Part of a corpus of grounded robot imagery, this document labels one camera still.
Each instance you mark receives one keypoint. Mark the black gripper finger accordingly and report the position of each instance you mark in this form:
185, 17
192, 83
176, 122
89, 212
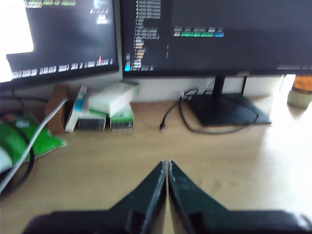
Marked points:
146, 197
190, 197

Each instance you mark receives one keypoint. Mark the white green printed box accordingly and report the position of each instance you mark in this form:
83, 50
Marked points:
122, 122

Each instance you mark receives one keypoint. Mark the small dark box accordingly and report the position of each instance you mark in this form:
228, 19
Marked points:
91, 123

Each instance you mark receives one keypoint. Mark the long white box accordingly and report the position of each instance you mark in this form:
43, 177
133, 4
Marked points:
112, 100

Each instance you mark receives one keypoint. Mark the green packet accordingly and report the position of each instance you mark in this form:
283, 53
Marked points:
46, 141

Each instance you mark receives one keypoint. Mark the brown cardboard box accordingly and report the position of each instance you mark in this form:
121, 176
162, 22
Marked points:
57, 112

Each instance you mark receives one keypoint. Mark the amber glass jar beige base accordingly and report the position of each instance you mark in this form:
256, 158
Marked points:
298, 95

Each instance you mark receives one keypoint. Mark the large black Huawei monitor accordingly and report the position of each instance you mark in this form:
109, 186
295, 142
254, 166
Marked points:
219, 48

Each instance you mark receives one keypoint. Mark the black computer monitor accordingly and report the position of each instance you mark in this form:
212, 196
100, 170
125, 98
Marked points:
73, 36

